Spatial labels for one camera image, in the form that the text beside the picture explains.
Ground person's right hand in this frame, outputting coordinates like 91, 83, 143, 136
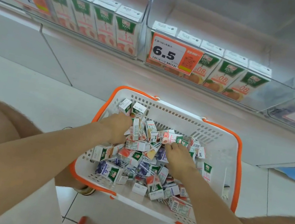
160, 141, 202, 182

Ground person's left hand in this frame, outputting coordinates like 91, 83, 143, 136
94, 108, 135, 147

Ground pile of small juice cartons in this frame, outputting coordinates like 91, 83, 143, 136
84, 94, 223, 219

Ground white shopping basket orange handles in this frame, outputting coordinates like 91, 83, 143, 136
61, 79, 255, 224

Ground person's left forearm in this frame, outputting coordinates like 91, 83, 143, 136
0, 104, 114, 224

